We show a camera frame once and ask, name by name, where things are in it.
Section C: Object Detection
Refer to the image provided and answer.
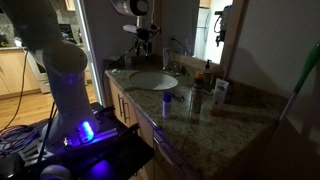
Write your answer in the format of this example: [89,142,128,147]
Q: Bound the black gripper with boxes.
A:
[133,27,160,57]

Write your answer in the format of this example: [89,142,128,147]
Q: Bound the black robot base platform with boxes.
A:
[0,102,155,180]

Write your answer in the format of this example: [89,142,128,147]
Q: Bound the clear plastic water bottle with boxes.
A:
[124,52,132,70]

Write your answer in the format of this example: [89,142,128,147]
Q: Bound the white oval sink basin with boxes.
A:
[129,71,179,91]

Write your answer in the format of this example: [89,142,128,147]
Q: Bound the chrome faucet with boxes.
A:
[163,59,188,77]

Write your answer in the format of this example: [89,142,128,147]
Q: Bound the small white bottle purple cap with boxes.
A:
[162,91,173,119]

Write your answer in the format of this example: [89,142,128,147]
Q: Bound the pump soap bottle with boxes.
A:
[202,59,215,90]

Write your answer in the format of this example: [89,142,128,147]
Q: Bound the wooden vanity cabinet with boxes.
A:
[105,77,201,180]

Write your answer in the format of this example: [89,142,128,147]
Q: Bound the white oven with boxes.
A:
[25,49,52,94]

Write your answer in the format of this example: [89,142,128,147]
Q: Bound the black round knob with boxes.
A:
[39,164,72,180]

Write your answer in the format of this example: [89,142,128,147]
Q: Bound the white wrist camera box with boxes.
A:
[122,23,142,35]

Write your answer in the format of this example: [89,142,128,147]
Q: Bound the metal cabinet door handle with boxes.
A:
[117,93,124,118]
[121,99,131,124]

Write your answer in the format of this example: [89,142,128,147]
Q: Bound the wall mirror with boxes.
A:
[159,0,249,69]

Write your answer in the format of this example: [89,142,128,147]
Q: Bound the red hanging cable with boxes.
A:
[0,49,29,135]

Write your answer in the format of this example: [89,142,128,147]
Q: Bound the coiled cable bundle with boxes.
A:
[0,124,40,158]

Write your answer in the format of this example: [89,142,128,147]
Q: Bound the green broom handle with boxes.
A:
[279,40,320,122]

